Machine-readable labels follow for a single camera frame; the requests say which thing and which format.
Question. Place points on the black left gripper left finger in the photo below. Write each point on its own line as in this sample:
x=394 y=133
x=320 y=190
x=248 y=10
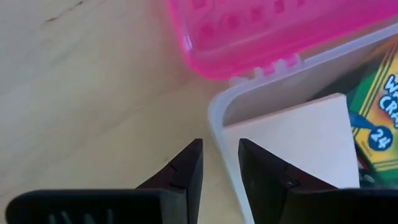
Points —
x=155 y=205

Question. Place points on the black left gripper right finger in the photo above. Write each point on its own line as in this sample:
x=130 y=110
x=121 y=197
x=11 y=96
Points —
x=295 y=205

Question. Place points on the pink sticky note pad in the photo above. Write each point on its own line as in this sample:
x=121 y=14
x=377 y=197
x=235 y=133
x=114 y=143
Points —
x=311 y=140

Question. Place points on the yellow green crayon box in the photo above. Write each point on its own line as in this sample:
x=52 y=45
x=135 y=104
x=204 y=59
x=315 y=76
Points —
x=379 y=118

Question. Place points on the pink-lidded clear pencil case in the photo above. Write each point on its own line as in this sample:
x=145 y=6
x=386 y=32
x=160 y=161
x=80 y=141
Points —
x=236 y=40

